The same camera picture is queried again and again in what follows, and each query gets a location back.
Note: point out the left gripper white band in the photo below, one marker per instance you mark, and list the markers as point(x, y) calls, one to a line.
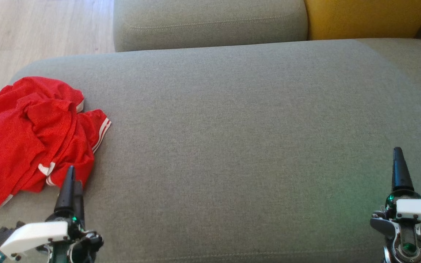
point(35, 235)

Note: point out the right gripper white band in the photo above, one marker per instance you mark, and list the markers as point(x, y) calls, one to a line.
point(415, 212)

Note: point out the large yellow sofa back cushion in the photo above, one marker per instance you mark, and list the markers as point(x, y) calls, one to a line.
point(360, 18)

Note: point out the large grey sofa chaise cushion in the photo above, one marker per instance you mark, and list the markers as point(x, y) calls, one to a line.
point(232, 146)

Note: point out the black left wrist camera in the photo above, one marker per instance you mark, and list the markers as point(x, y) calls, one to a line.
point(2, 233)

